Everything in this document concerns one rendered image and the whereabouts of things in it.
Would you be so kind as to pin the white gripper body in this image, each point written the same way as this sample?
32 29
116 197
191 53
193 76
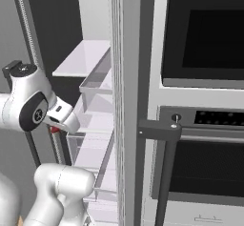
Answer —
70 121

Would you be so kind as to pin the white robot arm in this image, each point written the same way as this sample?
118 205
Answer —
63 185

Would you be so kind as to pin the clear fridge door bin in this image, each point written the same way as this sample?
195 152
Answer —
97 82
105 193
92 150

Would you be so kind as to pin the white fridge shelf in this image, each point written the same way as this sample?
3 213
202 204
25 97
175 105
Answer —
85 56

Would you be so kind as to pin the grey fridge door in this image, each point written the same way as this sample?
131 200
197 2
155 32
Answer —
132 77

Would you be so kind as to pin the grey fridge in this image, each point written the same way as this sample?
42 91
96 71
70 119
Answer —
57 23

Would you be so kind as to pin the silver oven knob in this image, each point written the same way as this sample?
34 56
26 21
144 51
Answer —
175 118

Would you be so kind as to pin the black built-in oven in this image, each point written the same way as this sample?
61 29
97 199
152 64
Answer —
206 166

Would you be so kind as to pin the black built-in microwave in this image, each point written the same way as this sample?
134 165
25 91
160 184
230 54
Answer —
206 36

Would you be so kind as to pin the white drawer front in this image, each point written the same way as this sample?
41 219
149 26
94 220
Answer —
203 214

